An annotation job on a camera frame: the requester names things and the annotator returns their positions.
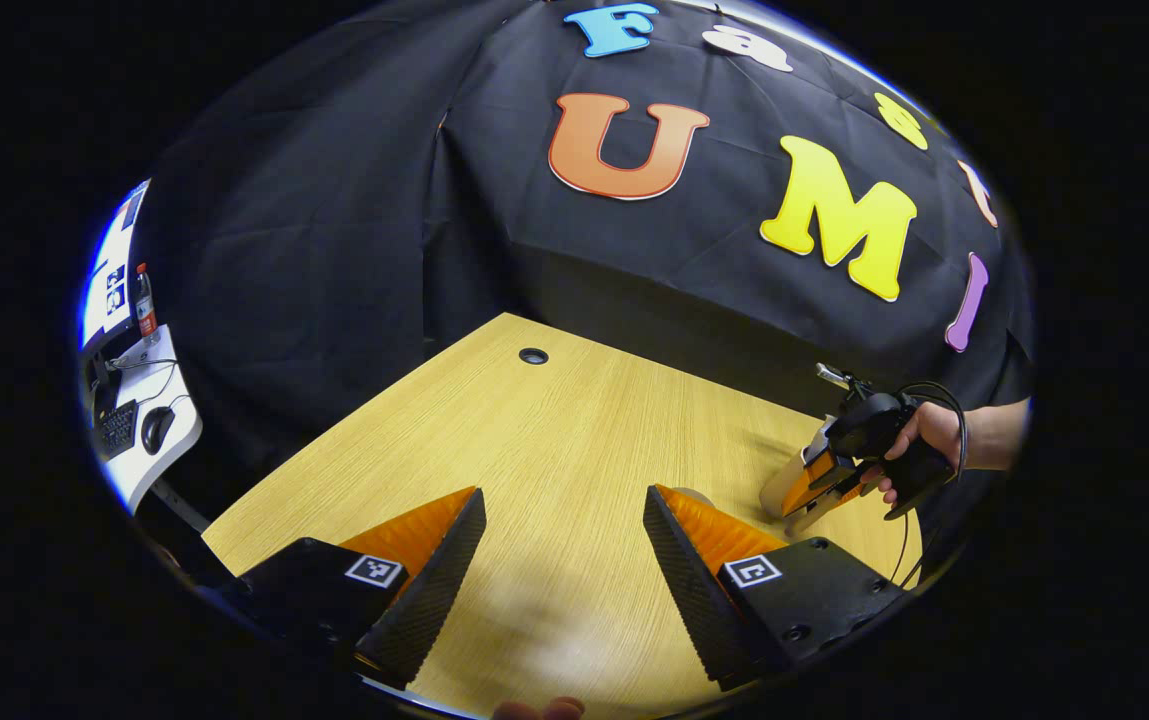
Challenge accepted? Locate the black backdrop cloth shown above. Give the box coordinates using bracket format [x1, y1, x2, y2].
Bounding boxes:
[129, 0, 1035, 521]

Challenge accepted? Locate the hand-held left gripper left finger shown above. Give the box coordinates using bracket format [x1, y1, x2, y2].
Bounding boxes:
[199, 487, 488, 691]

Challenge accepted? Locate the plastic water bottle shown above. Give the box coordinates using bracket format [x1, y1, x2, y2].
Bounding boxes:
[134, 263, 158, 341]

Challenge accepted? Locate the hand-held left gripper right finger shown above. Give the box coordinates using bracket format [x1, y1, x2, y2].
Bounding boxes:
[642, 483, 920, 693]

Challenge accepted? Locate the beige cup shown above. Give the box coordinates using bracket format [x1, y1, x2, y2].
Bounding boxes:
[760, 418, 840, 536]

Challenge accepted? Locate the wooden desktop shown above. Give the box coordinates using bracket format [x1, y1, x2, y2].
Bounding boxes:
[202, 312, 925, 719]

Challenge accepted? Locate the white side desk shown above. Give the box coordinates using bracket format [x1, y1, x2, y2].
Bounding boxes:
[84, 325, 210, 531]

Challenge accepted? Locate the computer monitor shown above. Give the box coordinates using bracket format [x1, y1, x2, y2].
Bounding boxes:
[81, 180, 152, 406]

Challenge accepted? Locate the black keyboard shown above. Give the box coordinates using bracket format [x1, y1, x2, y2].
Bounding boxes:
[94, 400, 142, 461]

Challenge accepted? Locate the black computer mouse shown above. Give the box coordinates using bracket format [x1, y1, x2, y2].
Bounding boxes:
[141, 405, 176, 456]

